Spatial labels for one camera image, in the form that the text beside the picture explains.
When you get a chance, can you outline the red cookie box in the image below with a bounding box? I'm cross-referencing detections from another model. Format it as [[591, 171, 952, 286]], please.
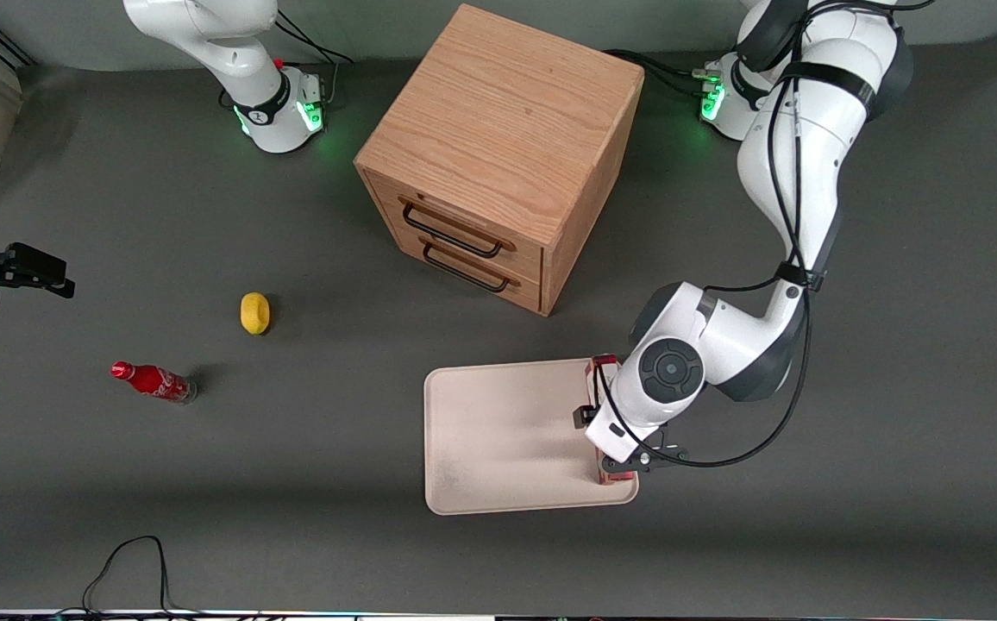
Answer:
[[585, 354, 637, 486]]

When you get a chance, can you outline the white plastic tray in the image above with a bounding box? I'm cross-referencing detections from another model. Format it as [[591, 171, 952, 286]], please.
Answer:
[[423, 358, 640, 517]]

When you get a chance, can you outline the red cola bottle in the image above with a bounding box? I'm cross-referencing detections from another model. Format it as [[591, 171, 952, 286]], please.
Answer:
[[110, 361, 198, 405]]

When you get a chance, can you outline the wooden drawer front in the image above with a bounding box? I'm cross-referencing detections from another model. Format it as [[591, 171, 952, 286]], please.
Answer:
[[395, 233, 543, 312], [373, 177, 545, 281]]

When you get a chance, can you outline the yellow plastic fruit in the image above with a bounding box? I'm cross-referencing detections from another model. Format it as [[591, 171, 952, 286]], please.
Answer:
[[241, 292, 272, 336]]

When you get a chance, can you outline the wooden drawer cabinet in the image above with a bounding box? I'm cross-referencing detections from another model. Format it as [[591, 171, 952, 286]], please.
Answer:
[[354, 3, 645, 317]]

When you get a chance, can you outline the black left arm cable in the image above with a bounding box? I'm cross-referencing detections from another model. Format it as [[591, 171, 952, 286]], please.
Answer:
[[593, 0, 935, 469]]

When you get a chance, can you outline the black drawer handle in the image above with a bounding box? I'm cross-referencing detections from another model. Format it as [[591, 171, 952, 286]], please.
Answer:
[[400, 202, 505, 260], [422, 242, 511, 293]]

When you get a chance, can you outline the thin black table cable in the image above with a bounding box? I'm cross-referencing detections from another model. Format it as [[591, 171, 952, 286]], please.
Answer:
[[54, 535, 206, 618]]

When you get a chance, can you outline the black right base cable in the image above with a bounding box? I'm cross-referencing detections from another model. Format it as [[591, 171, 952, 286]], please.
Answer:
[[274, 9, 354, 109]]

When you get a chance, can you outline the black base cable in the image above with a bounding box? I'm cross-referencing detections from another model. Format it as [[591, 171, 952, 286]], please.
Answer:
[[606, 47, 724, 100], [274, 9, 354, 109]]

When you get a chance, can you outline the black left base cable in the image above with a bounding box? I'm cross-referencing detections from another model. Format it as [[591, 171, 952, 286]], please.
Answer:
[[606, 47, 724, 100]]

